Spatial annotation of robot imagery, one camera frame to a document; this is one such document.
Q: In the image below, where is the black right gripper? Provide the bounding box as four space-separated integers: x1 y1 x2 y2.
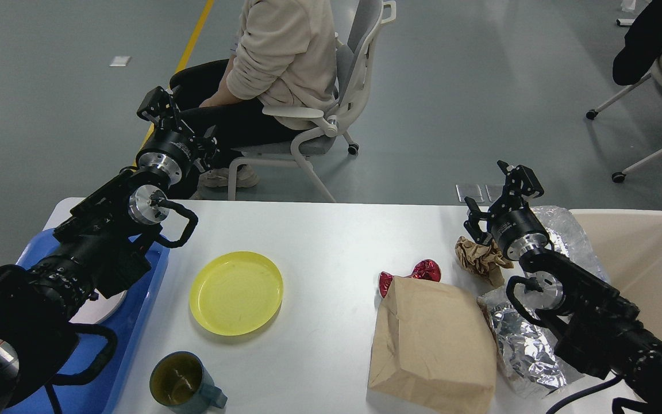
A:
463 160 550 262

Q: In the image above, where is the crumpled aluminium foil sheet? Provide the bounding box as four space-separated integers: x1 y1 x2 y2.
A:
476 286 584 398

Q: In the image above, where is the pink plate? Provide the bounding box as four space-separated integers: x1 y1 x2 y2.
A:
70 291 127 324

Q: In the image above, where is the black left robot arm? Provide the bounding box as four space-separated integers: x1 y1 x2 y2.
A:
0 86 216 413

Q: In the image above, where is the red foil wrapper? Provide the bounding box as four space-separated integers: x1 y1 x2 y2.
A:
378 259 441 298

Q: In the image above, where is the beige plastic bin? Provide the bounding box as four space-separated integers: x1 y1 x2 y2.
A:
572 209 662 340

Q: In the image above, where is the dark teal mug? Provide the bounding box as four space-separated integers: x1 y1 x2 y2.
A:
149 351 228 413

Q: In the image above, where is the brown paper bag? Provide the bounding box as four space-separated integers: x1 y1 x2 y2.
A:
368 276 497 413

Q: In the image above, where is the white grey office chair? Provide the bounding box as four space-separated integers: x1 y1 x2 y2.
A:
228 1 397 202

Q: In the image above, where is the yellow plastic plate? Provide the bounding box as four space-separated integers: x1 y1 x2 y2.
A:
188 251 284 336

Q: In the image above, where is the metal floor plate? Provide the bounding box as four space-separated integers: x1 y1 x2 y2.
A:
455 184 502 205

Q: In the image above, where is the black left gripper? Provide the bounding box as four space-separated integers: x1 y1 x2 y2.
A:
136 86 217 186

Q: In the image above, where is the crumpled brown paper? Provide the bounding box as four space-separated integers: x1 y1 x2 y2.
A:
455 236 513 288

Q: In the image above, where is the clear plastic bag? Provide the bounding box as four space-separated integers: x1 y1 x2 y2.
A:
532 205 610 283

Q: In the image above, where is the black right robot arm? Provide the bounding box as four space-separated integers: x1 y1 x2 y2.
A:
463 160 662 413

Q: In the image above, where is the blue plastic tray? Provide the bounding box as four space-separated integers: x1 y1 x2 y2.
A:
3 228 171 414

